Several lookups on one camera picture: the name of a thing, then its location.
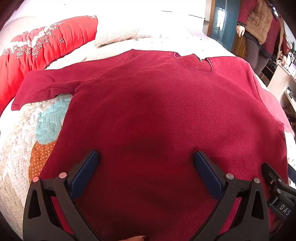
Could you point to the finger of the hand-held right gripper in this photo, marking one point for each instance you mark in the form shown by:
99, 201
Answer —
270, 172

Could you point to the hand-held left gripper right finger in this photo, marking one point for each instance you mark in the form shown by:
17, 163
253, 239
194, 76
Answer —
208, 173

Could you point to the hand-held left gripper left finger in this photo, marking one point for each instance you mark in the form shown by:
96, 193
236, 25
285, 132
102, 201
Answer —
84, 172

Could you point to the dark red sweater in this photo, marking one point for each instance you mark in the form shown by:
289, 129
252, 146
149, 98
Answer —
148, 104

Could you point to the person's left hand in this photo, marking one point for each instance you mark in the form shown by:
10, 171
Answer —
137, 238

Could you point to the patchwork quilted bedspread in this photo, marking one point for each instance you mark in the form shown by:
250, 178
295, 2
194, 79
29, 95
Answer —
20, 139

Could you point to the white desk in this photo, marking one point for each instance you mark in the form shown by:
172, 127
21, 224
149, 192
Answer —
283, 78

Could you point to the desk clutter pile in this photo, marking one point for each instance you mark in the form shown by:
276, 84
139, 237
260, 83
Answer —
290, 58

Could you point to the wooden door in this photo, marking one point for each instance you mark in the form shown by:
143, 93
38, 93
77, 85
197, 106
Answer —
239, 46

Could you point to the red floral quilt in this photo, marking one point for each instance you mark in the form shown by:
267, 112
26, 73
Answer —
46, 46

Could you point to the light pink pillow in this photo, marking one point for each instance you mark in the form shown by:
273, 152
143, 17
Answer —
120, 37

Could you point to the wooden door frame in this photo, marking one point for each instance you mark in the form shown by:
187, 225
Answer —
209, 23

